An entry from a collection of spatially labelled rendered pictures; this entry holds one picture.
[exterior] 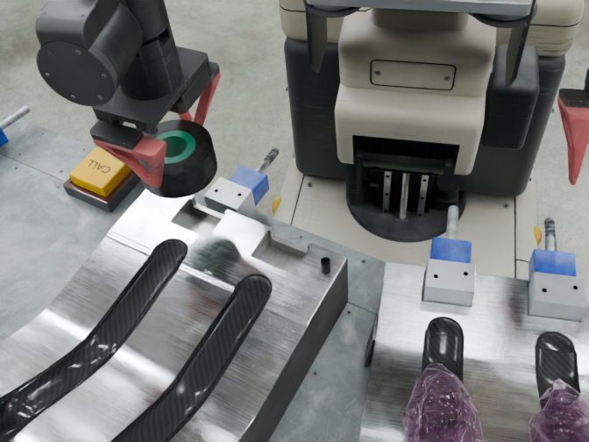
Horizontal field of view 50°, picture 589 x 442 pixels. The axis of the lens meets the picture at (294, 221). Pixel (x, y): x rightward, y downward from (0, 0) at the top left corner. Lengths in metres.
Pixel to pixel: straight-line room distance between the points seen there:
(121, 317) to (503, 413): 0.39
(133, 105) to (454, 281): 0.36
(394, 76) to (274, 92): 1.32
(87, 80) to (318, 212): 1.07
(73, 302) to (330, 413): 0.30
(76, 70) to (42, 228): 0.46
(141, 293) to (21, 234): 0.27
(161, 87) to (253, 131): 1.56
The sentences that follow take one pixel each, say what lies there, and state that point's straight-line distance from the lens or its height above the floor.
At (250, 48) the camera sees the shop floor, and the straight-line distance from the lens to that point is 2.46.
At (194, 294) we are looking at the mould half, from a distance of 0.68.
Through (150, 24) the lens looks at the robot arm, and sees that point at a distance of 0.54.
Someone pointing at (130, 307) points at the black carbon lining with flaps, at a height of 0.88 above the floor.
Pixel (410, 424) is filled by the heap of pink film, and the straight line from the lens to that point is 0.57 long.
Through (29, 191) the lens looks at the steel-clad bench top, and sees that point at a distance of 0.97.
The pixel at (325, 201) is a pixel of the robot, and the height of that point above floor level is 0.28.
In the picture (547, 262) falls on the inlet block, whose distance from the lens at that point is 0.73.
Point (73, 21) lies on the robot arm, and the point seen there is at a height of 1.21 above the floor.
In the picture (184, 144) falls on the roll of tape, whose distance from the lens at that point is 0.66.
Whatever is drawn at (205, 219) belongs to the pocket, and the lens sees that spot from 0.76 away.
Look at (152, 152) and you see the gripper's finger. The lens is 0.56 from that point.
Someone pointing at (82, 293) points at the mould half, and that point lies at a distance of 0.72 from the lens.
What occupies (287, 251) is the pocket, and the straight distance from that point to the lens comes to 0.72.
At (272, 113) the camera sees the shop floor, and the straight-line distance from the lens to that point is 2.17.
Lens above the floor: 1.45
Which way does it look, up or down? 51 degrees down
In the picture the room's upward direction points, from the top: 7 degrees counter-clockwise
